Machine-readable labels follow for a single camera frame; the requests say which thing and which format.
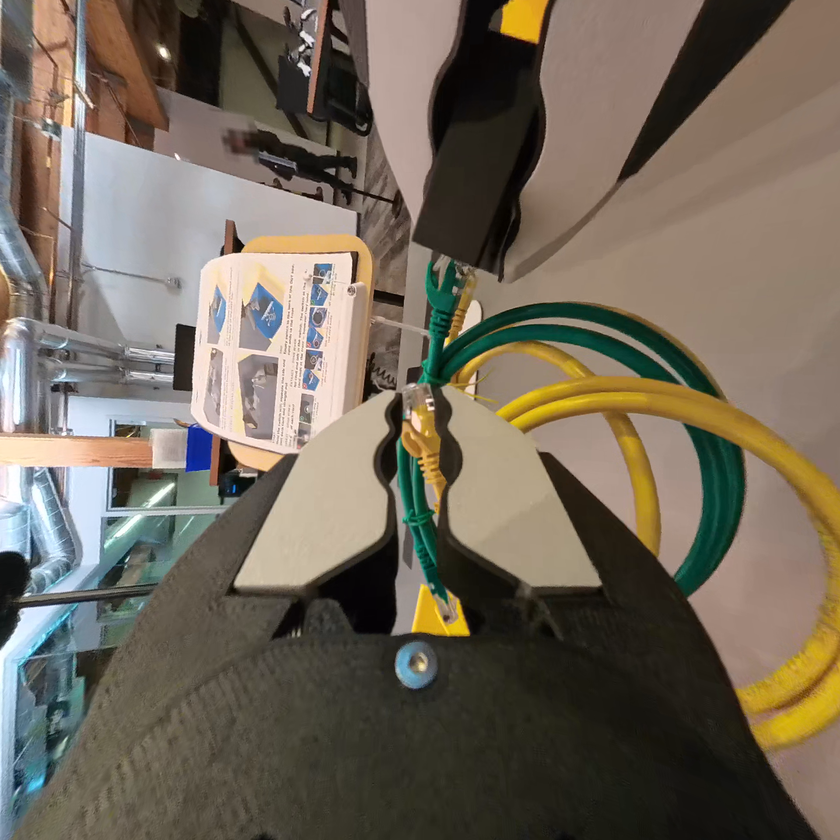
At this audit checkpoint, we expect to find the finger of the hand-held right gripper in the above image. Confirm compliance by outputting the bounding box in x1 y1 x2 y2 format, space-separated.
365 0 490 232
502 0 840 284

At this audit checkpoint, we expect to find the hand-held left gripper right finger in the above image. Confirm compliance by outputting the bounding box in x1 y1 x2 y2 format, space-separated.
436 386 602 595

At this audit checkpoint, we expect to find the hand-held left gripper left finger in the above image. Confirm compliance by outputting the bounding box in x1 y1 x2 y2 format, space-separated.
231 391 404 598

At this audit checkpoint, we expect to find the background desk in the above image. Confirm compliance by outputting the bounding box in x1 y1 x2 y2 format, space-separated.
276 0 371 135

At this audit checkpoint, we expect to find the blue block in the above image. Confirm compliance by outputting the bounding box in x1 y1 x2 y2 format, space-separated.
185 425 216 475

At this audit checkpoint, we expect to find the yellow triangular piece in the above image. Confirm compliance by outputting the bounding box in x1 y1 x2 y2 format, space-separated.
412 583 471 637

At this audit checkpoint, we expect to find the white foam block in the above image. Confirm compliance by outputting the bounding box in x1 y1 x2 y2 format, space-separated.
150 430 189 471

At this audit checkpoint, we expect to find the printed instruction sheet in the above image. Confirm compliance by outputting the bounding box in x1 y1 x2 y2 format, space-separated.
190 251 368 455

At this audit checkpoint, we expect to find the wooden clipboard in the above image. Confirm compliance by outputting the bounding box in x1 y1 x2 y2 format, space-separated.
225 235 376 475

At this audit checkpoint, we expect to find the thin metal rod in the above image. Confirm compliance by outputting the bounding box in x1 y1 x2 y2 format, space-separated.
20 586 158 606

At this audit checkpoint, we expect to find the wooden beam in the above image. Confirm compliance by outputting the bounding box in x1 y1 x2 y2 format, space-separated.
0 433 155 469

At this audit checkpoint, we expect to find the shiny metal pipe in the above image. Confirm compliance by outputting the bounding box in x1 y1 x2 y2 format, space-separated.
0 317 177 395

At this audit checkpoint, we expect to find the grey metal pole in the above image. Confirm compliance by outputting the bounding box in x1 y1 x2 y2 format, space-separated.
69 0 90 329

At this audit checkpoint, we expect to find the green ethernet cable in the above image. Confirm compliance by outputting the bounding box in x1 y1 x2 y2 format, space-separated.
397 257 747 624

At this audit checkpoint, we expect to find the silver spiral duct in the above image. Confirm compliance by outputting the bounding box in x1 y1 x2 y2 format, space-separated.
23 467 85 592
0 210 52 316

